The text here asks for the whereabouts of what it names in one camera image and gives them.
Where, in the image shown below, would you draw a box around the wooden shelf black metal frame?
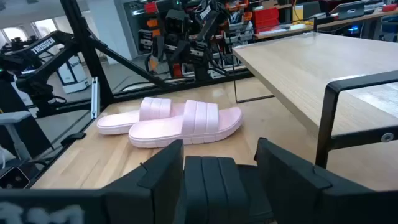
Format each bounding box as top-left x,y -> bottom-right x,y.
232,32 -> 398,169

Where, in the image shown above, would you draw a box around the black background robot station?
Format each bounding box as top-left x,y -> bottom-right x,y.
138,0 -> 256,82

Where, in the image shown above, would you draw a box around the black aluminium rig frame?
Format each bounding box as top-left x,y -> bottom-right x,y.
58,0 -> 256,110

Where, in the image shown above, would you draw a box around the silver aluminium bracket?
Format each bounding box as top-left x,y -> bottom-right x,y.
91,77 -> 101,119

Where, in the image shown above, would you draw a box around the black slide sandal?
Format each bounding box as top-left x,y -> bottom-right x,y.
183,155 -> 276,224

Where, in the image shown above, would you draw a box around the wooden background desk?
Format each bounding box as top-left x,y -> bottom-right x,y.
253,9 -> 398,41

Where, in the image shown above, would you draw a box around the white cart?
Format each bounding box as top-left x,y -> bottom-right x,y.
57,55 -> 91,95

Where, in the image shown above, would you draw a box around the grey laptop with logo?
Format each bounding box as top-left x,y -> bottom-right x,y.
329,1 -> 367,21

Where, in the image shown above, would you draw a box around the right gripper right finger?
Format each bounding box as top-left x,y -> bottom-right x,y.
254,138 -> 398,224

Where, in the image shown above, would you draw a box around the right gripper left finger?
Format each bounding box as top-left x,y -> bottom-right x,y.
104,139 -> 185,224

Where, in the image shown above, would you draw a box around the pink slide sandal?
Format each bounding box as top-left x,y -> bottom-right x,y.
96,96 -> 187,136
128,99 -> 244,149

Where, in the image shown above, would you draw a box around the red storage bins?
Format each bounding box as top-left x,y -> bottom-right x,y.
252,7 -> 280,34

